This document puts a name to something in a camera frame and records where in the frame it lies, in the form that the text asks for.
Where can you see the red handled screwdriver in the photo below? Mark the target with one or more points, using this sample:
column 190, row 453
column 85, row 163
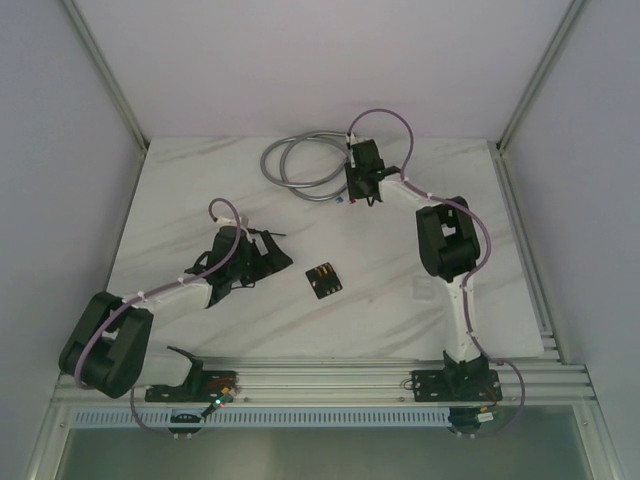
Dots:
column 272, row 233

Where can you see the slotted cable duct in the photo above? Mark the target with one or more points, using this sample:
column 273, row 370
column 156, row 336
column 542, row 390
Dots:
column 257, row 417

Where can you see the clear fuse box cover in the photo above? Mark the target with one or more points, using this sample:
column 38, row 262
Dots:
column 422, row 290

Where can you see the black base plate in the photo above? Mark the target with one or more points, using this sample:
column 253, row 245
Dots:
column 444, row 386
column 220, row 385

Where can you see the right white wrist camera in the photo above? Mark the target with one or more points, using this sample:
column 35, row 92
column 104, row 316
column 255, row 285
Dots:
column 350, row 140

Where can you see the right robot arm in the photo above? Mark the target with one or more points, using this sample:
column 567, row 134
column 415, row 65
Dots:
column 449, row 251

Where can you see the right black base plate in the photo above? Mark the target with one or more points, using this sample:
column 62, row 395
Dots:
column 444, row 386

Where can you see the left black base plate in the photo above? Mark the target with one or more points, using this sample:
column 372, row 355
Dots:
column 220, row 385

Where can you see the black fuse box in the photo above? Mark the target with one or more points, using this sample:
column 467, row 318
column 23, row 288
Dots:
column 326, row 285

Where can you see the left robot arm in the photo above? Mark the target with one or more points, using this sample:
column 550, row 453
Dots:
column 111, row 350

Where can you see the aluminium mounting rail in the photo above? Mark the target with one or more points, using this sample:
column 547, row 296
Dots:
column 383, row 382

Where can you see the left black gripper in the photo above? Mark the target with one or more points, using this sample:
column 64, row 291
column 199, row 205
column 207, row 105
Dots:
column 261, row 255

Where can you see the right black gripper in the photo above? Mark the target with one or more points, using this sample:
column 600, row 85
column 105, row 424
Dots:
column 353, row 192

